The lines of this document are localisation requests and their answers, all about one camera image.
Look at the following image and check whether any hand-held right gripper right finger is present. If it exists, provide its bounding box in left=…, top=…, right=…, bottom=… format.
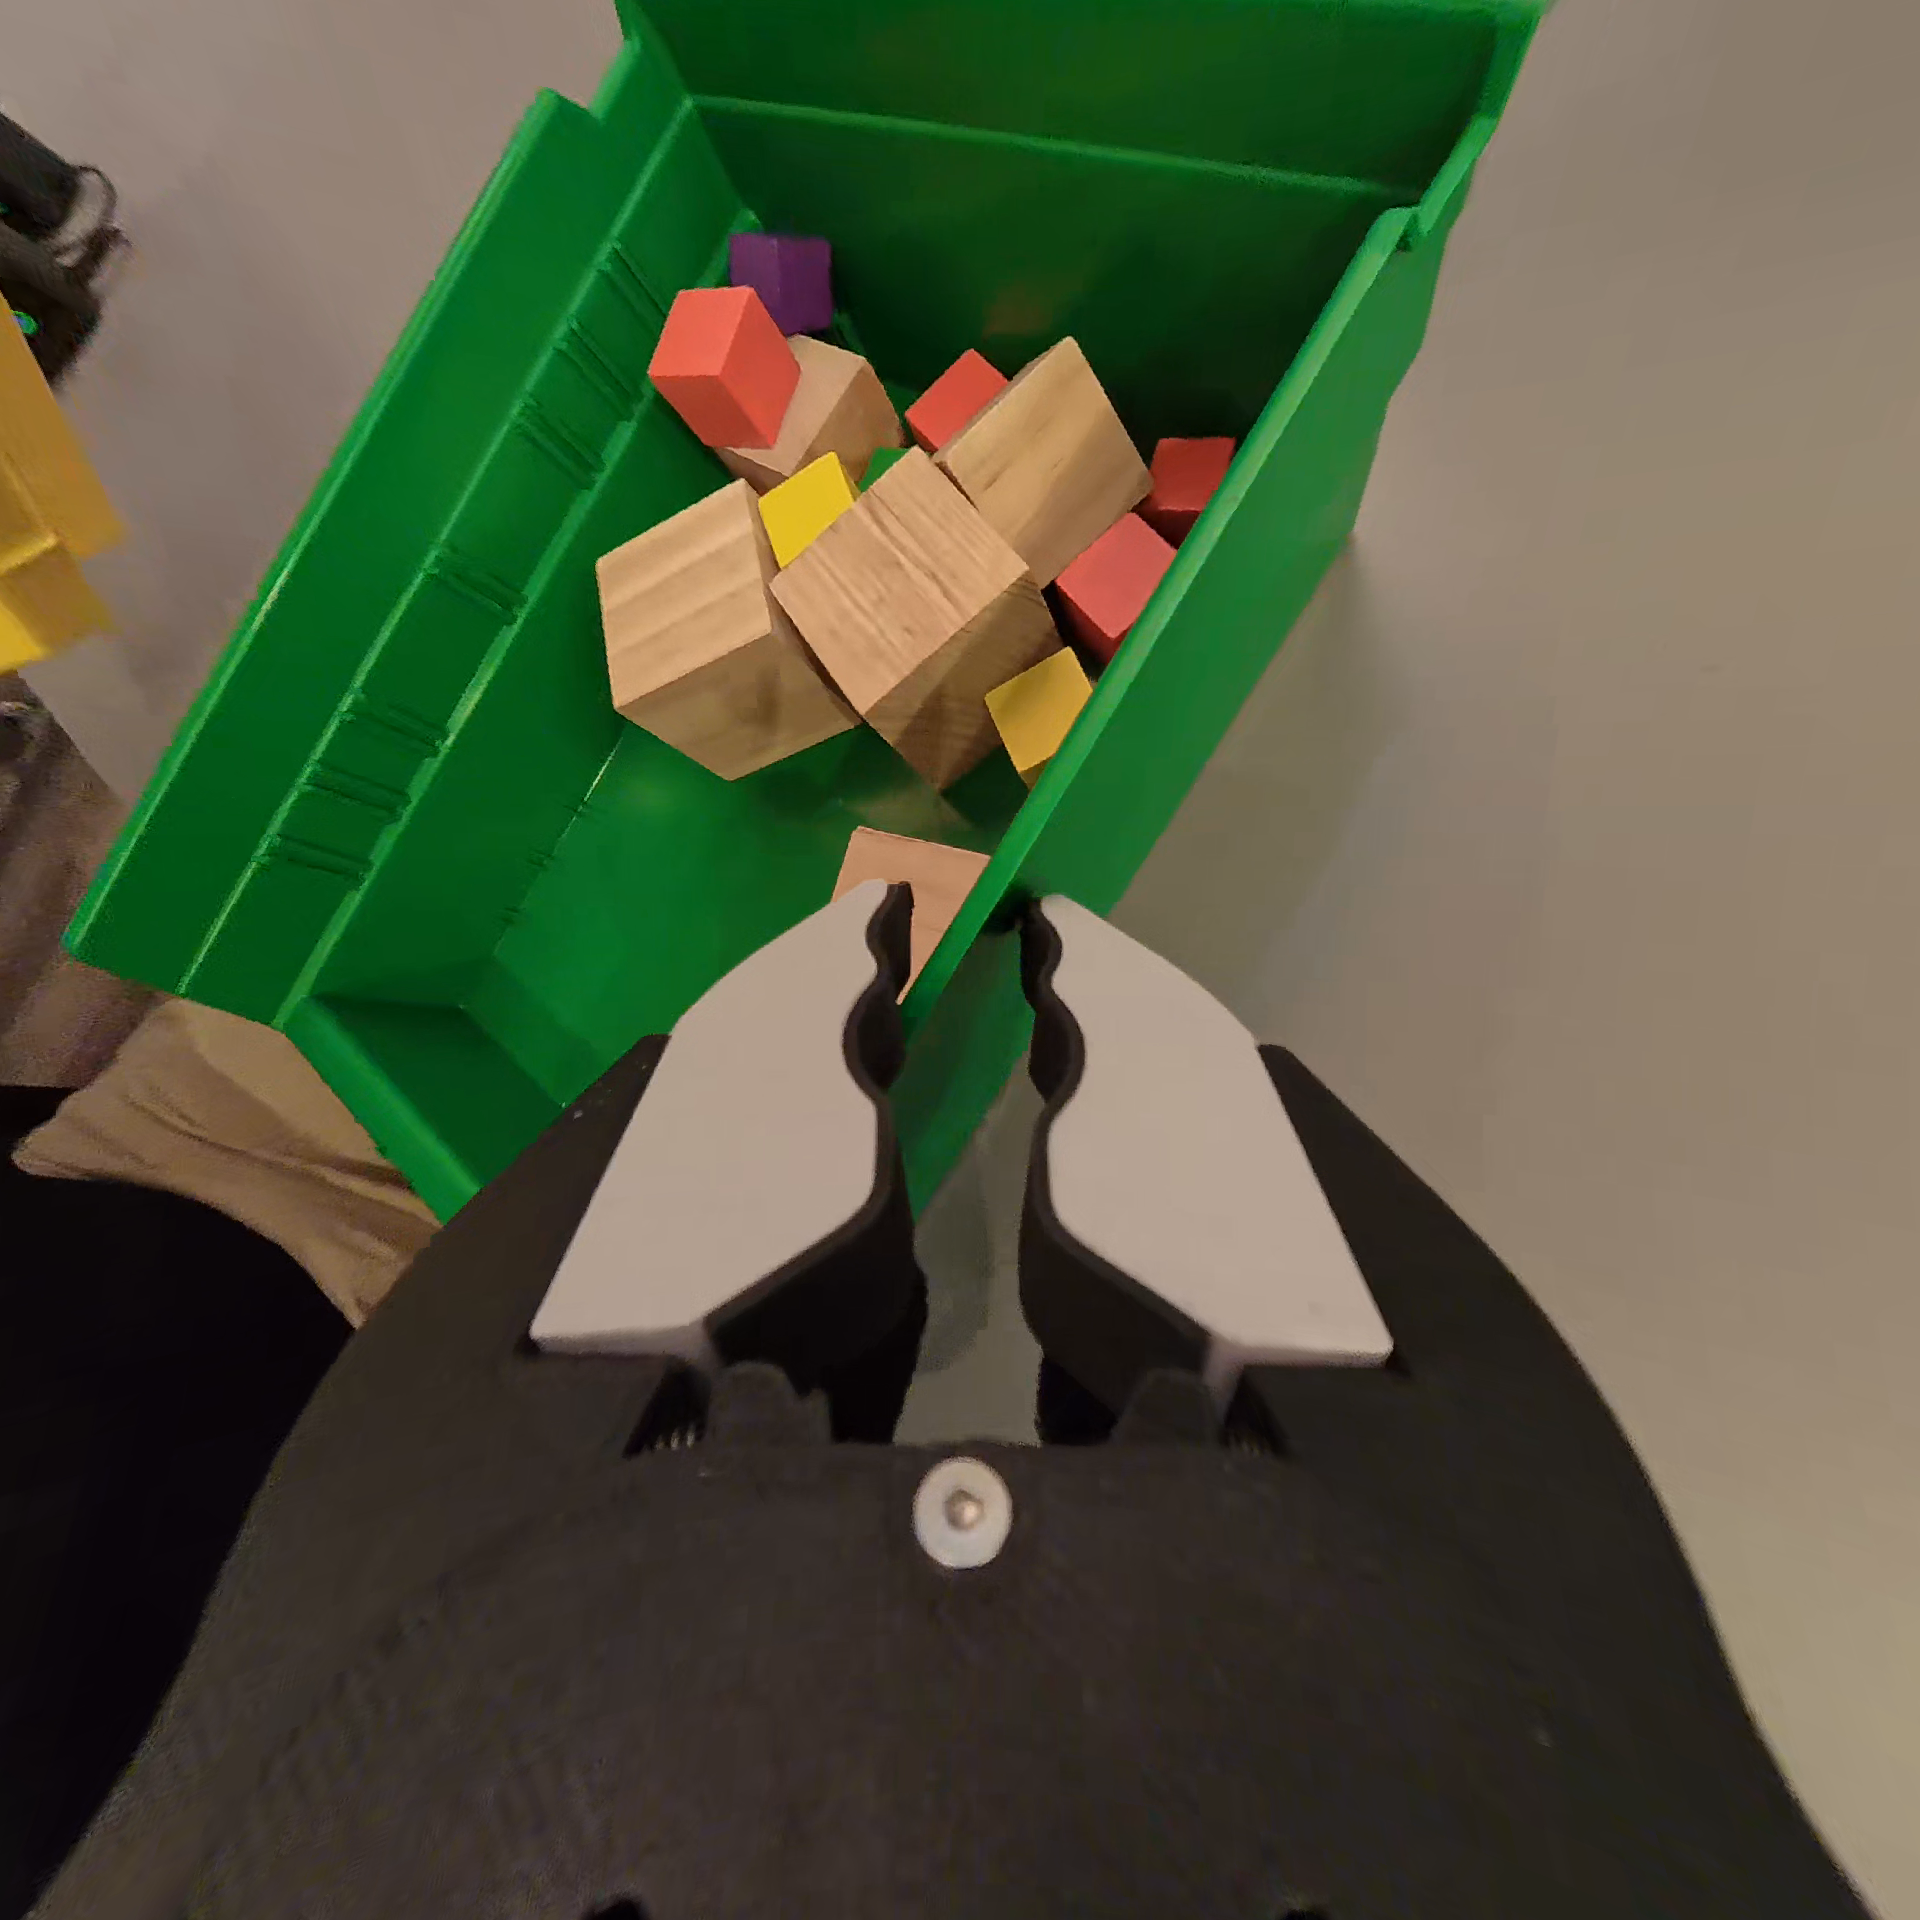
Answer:
left=1017, top=893, right=1397, bottom=1433

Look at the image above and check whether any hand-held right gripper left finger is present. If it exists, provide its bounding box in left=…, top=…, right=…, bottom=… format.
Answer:
left=525, top=880, right=932, bottom=1444

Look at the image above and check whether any yellow plastic box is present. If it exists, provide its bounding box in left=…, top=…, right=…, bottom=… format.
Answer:
left=0, top=298, right=127, bottom=677

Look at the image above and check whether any green plastic box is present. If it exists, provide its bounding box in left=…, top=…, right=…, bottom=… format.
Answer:
left=60, top=0, right=1550, bottom=1225

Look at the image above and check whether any pile of coloured wooden cubes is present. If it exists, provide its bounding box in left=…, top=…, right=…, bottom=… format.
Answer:
left=595, top=232, right=1241, bottom=998

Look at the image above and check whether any beige cloth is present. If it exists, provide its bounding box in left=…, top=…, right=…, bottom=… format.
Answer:
left=12, top=995, right=441, bottom=1326

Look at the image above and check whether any person's dark clothing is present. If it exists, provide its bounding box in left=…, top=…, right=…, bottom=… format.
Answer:
left=0, top=1083, right=361, bottom=1920

